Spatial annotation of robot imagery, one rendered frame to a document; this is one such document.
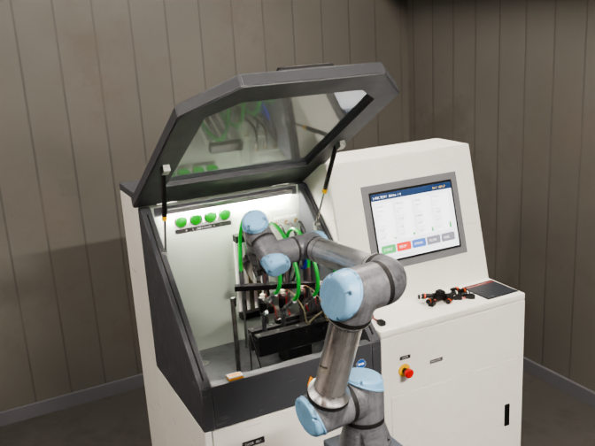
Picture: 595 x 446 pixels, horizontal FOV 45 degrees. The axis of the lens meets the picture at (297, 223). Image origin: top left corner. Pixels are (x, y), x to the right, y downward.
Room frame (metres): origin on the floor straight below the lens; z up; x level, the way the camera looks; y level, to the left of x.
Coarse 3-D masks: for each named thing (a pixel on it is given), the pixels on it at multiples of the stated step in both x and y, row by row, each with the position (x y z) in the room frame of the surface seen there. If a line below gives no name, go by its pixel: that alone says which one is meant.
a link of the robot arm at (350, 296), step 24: (336, 288) 1.58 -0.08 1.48; (360, 288) 1.57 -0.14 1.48; (384, 288) 1.60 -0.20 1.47; (336, 312) 1.57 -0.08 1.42; (360, 312) 1.58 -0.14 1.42; (336, 336) 1.63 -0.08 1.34; (336, 360) 1.65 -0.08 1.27; (312, 384) 1.74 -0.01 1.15; (336, 384) 1.67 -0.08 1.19; (312, 408) 1.69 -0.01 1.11; (336, 408) 1.68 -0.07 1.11; (312, 432) 1.70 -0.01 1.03
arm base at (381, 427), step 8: (352, 424) 1.79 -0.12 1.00; (376, 424) 1.78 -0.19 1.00; (384, 424) 1.82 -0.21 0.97; (344, 432) 1.81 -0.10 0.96; (352, 432) 1.79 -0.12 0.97; (360, 432) 1.78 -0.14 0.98; (368, 432) 1.77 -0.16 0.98; (376, 432) 1.78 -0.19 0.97; (384, 432) 1.80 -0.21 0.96; (344, 440) 1.80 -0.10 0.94; (352, 440) 1.78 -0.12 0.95; (360, 440) 1.78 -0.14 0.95; (368, 440) 1.77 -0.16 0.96; (376, 440) 1.77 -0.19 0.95; (384, 440) 1.79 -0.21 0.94
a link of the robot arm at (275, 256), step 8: (256, 240) 1.96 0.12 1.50; (264, 240) 1.95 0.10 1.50; (272, 240) 1.96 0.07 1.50; (280, 240) 1.98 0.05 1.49; (288, 240) 1.98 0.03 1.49; (256, 248) 1.95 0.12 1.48; (264, 248) 1.94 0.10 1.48; (272, 248) 1.93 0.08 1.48; (280, 248) 1.94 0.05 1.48; (288, 248) 1.95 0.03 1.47; (296, 248) 1.96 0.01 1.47; (264, 256) 1.93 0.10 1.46; (272, 256) 1.92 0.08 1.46; (280, 256) 1.92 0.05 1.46; (288, 256) 1.94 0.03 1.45; (296, 256) 1.96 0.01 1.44; (264, 264) 1.92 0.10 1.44; (272, 264) 1.90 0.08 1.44; (280, 264) 1.90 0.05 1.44; (288, 264) 1.92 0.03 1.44; (272, 272) 1.91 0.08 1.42; (280, 272) 1.93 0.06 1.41
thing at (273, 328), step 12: (276, 324) 2.56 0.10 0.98; (288, 324) 2.56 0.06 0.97; (300, 324) 2.54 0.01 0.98; (312, 324) 2.54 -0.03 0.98; (324, 324) 2.56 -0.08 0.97; (252, 336) 2.50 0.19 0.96; (264, 336) 2.45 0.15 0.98; (276, 336) 2.47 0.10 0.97; (288, 336) 2.49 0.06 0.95; (300, 336) 2.52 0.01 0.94; (312, 336) 2.54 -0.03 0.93; (324, 336) 2.56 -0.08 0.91; (252, 348) 2.50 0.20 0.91; (264, 348) 2.45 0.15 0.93; (276, 348) 2.47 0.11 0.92; (288, 348) 2.49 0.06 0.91; (300, 348) 2.52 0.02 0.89
